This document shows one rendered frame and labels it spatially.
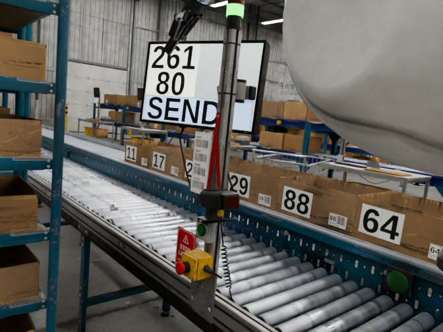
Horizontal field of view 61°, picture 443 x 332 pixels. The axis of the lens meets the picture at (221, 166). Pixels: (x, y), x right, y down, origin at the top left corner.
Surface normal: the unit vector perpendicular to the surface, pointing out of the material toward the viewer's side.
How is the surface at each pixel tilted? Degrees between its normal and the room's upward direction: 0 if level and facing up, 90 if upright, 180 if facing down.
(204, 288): 90
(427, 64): 120
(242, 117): 86
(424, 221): 90
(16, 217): 90
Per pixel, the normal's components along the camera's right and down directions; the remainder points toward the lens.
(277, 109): -0.77, -0.07
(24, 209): 0.61, 0.16
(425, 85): -0.26, 0.65
